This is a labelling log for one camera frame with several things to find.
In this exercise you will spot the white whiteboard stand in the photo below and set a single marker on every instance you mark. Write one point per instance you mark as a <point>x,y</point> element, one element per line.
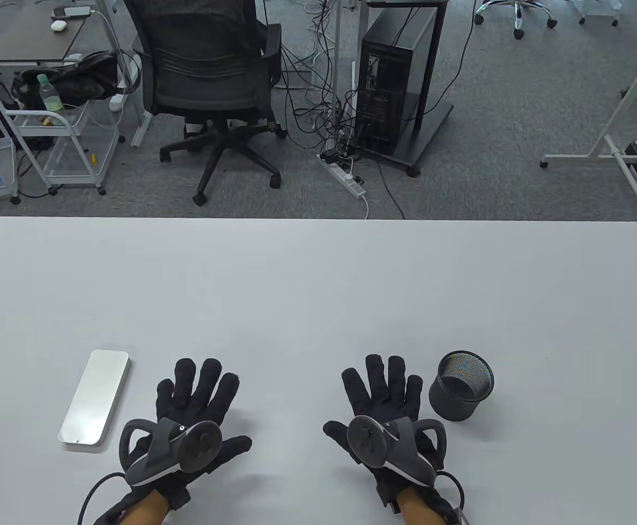
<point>592,158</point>

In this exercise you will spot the person's left hand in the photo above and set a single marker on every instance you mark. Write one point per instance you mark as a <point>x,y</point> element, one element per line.
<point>198,394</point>

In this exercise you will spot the white power strip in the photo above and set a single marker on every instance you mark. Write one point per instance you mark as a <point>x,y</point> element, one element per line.
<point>346,178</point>

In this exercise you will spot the black mesh pen cup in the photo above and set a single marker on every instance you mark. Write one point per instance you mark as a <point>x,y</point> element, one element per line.
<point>455,404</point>

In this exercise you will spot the white earbuds case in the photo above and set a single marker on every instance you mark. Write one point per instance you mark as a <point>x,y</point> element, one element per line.
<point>58,25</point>

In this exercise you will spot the black mesh office chair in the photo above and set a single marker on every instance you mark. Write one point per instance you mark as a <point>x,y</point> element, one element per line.
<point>203,54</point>

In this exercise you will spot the person's right forearm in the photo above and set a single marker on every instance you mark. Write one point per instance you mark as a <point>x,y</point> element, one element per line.
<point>422,508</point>

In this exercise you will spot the person's left forearm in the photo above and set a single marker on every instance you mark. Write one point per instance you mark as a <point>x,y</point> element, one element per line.
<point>149,511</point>

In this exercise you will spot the silver metal sliding box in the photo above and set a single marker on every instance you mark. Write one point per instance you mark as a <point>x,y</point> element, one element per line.
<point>94,399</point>

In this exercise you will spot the black bag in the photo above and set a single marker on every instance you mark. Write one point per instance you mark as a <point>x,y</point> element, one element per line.
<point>83,76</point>

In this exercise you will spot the black computer tower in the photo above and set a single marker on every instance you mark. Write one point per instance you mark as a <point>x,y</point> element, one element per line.
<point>400,71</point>

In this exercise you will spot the black rolling computer stand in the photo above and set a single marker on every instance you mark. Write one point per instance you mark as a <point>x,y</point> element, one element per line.
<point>433,117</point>

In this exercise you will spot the person's right hand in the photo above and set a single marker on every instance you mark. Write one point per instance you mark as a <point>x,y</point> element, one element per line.
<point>389,394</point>

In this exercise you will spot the dark desk with white legs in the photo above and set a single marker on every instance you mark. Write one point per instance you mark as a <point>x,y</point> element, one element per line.
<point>28,38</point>

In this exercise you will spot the white power adapter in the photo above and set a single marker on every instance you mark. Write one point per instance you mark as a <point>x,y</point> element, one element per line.
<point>116,103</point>

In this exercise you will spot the smartphone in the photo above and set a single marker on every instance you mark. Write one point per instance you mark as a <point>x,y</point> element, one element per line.
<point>75,11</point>

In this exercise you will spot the clear green plastic bottle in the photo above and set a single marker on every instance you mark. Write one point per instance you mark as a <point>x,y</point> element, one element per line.
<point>53,101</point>

